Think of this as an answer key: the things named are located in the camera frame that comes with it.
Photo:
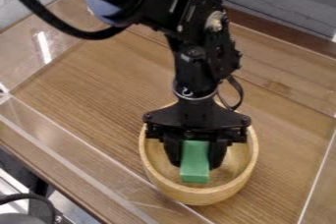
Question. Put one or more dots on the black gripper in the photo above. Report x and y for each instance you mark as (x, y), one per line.
(200, 120)

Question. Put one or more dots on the green rectangular block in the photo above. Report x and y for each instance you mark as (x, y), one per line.
(195, 169)

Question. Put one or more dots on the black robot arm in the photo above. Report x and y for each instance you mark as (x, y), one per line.
(196, 28)

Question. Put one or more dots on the brown wooden bowl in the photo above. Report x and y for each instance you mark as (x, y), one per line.
(227, 179)

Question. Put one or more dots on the clear acrylic tray wall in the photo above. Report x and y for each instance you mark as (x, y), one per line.
(91, 178)

